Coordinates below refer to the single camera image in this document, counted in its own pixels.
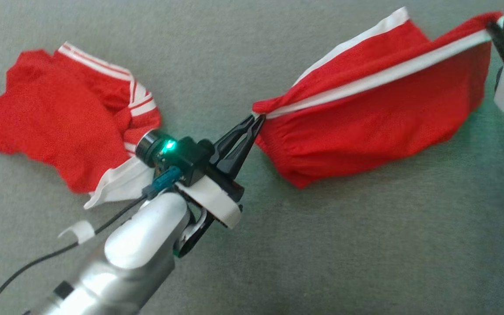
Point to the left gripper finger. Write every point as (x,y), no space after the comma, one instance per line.
(234,139)
(239,157)

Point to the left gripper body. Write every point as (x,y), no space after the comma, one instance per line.
(221,201)

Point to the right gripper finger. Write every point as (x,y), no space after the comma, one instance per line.
(503,43)

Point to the red shorts white stripe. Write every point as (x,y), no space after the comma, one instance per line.
(365,118)

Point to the red jersey white sleeves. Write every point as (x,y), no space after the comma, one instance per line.
(59,113)

